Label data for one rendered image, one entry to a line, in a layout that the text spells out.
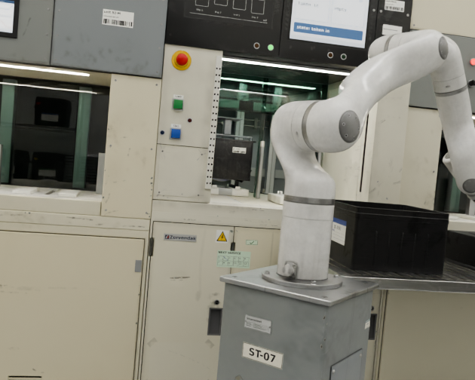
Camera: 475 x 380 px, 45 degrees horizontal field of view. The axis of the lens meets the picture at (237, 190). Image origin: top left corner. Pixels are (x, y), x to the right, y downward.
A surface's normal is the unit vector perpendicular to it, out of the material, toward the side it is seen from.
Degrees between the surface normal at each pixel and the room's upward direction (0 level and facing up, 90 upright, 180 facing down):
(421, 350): 90
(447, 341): 90
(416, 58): 106
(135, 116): 90
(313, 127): 96
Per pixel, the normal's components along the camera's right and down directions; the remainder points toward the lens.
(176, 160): 0.19, 0.07
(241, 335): -0.56, 0.00
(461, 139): -0.38, -0.36
